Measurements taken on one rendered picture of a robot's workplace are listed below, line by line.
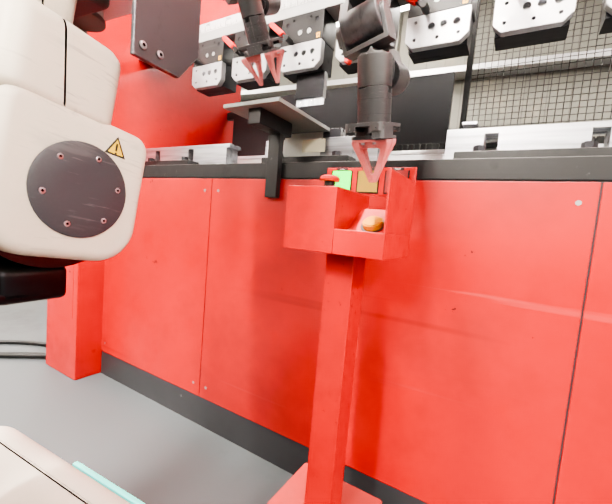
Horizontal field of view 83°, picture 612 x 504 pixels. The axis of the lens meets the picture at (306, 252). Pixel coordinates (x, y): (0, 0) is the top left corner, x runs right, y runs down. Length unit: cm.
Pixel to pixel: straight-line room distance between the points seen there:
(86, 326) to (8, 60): 135
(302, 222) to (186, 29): 34
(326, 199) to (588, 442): 66
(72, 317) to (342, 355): 124
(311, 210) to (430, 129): 98
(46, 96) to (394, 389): 82
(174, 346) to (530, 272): 110
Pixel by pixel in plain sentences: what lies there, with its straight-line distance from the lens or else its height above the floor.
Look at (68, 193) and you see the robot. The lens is 45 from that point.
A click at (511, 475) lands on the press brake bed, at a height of 24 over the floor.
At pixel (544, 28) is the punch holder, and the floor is 117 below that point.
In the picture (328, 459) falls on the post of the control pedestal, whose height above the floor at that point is 25.
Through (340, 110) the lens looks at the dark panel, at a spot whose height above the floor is 124.
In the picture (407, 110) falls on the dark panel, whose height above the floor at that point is 121.
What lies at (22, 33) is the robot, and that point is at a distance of 46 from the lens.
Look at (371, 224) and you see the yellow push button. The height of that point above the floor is 72.
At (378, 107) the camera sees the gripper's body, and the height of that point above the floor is 91.
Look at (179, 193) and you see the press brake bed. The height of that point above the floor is 78.
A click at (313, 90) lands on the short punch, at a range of 118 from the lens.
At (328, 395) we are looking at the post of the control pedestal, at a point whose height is 38.
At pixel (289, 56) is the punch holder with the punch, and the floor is 122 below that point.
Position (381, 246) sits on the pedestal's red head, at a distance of 58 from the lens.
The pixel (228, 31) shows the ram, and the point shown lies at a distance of 145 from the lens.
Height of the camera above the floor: 71
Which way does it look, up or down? 5 degrees down
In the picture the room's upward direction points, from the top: 5 degrees clockwise
